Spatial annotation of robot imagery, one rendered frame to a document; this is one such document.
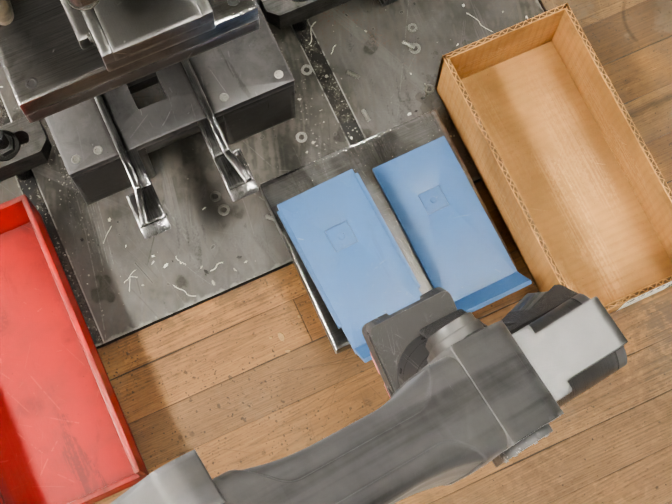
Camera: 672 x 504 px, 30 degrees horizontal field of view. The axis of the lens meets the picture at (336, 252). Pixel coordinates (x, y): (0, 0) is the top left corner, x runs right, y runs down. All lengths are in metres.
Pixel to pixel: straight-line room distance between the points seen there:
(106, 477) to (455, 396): 0.43
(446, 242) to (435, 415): 0.39
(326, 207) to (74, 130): 0.22
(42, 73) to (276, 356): 0.33
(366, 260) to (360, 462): 0.39
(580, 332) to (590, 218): 0.32
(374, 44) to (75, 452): 0.45
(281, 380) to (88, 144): 0.25
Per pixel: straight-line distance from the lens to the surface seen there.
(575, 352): 0.81
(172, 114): 1.04
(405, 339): 0.90
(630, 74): 1.18
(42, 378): 1.09
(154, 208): 1.02
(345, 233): 1.03
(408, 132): 1.10
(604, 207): 1.12
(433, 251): 1.07
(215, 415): 1.06
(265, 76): 1.05
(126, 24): 0.86
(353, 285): 1.02
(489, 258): 1.07
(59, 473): 1.07
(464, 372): 0.72
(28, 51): 0.91
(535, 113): 1.14
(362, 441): 0.67
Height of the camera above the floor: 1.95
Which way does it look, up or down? 75 degrees down
